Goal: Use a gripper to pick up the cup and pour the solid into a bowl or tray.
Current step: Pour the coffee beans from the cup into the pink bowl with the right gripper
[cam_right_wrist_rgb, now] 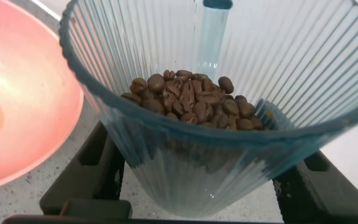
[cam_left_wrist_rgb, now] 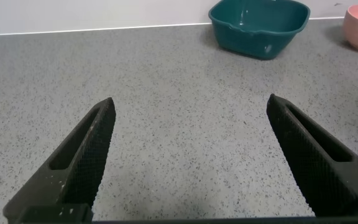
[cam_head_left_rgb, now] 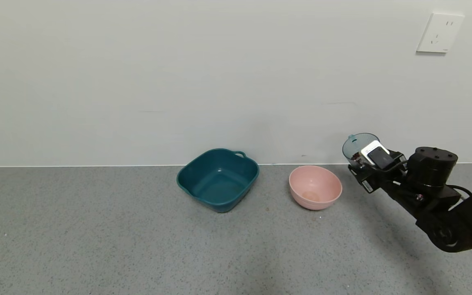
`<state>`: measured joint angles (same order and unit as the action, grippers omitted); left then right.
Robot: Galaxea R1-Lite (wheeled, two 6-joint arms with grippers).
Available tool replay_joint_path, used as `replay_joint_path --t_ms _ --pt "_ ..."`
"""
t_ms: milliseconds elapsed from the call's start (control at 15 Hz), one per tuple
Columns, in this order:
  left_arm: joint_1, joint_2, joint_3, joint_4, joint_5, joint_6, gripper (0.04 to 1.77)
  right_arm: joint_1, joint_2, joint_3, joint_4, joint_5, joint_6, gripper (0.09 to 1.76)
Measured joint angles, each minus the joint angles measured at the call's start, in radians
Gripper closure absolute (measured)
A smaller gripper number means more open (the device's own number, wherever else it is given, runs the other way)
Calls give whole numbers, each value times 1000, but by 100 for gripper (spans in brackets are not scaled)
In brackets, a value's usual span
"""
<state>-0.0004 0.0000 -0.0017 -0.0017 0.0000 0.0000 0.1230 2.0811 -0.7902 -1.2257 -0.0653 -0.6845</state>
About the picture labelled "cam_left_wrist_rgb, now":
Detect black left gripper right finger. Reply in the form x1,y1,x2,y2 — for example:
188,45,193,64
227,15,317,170
265,93,358,218

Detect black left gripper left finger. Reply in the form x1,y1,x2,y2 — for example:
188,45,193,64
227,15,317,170
2,96,117,224

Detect teal square plastic basin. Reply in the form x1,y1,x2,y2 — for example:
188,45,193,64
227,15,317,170
208,0,311,61

